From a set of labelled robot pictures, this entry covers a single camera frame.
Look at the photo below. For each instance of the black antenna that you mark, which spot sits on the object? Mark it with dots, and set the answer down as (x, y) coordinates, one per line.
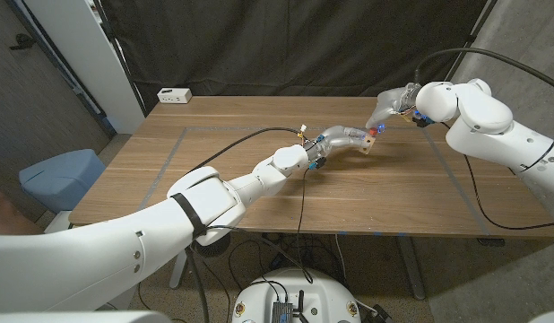
(300, 305)

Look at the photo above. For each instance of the grey electronics box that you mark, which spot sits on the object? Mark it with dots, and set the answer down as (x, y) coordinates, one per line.
(281, 313)

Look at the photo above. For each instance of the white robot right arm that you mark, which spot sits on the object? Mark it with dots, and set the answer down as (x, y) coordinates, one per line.
(496, 130)

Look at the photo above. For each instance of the round black floor fan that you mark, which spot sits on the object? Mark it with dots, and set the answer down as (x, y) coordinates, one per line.
(219, 249)

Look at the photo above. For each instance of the person's bare leg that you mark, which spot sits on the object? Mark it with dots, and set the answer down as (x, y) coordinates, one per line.
(8, 217)

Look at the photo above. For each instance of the grey table leg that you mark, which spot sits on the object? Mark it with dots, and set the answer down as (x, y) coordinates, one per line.
(411, 269)
(177, 273)

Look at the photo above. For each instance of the red screw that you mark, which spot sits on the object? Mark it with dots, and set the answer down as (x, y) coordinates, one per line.
(372, 132)

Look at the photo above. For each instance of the black backdrop stand pole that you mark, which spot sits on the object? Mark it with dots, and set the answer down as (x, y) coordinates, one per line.
(474, 31)
(118, 51)

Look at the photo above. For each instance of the black backdrop curtain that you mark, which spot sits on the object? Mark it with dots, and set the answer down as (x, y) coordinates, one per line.
(281, 45)

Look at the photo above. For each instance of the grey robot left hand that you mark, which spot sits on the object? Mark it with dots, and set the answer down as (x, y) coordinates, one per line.
(340, 137)

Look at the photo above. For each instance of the wooden block with holes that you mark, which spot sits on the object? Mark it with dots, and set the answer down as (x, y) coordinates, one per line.
(369, 144)

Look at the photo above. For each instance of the white power strip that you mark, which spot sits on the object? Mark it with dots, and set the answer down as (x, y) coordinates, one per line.
(174, 95)

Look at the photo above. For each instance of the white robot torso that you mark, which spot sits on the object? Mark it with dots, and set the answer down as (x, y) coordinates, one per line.
(299, 287)

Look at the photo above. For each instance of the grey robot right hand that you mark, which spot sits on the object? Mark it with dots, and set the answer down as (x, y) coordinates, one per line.
(391, 103)

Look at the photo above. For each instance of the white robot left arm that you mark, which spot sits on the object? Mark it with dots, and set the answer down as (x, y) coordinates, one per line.
(124, 255)

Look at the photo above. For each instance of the blue-grey stool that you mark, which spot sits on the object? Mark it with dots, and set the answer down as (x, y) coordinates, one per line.
(62, 179)

